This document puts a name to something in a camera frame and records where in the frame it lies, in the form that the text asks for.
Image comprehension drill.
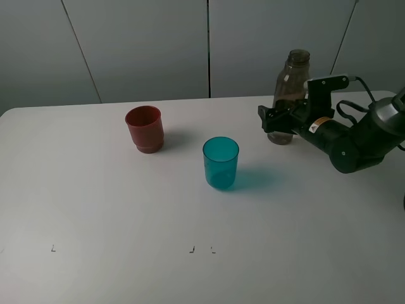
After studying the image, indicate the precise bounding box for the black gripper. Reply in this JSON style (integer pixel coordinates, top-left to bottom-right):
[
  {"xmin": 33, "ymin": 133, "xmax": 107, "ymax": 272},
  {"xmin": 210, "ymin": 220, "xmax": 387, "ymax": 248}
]
[{"xmin": 258, "ymin": 100, "xmax": 335, "ymax": 135}]

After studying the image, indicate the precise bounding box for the smoky transparent water bottle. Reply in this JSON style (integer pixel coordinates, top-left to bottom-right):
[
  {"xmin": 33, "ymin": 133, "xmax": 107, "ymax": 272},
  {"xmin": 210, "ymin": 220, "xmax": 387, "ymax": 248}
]
[{"xmin": 267, "ymin": 49, "xmax": 311, "ymax": 146}]

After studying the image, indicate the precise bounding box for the teal transparent plastic cup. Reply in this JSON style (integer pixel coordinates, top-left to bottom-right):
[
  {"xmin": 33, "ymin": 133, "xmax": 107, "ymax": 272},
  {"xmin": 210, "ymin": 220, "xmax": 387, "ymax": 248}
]
[{"xmin": 202, "ymin": 136, "xmax": 240, "ymax": 190}]

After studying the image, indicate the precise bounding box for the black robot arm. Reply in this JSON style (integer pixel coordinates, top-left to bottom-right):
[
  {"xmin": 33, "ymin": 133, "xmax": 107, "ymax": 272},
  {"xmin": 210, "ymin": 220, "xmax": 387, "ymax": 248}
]
[{"xmin": 258, "ymin": 89, "xmax": 404, "ymax": 174}]

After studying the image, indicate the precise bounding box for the red plastic cup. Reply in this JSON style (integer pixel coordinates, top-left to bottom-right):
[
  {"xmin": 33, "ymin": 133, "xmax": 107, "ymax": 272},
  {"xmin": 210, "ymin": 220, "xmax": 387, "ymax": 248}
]
[{"xmin": 125, "ymin": 106, "xmax": 164, "ymax": 154}]

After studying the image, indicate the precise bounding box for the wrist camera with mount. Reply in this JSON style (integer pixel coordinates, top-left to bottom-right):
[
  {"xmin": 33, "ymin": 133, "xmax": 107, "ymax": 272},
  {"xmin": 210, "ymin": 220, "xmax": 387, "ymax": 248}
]
[{"xmin": 304, "ymin": 74, "xmax": 352, "ymax": 120}]

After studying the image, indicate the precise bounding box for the black cable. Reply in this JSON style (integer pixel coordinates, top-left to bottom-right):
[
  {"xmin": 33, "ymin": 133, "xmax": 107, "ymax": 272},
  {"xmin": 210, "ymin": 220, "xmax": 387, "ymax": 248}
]
[{"xmin": 335, "ymin": 75, "xmax": 405, "ymax": 151}]

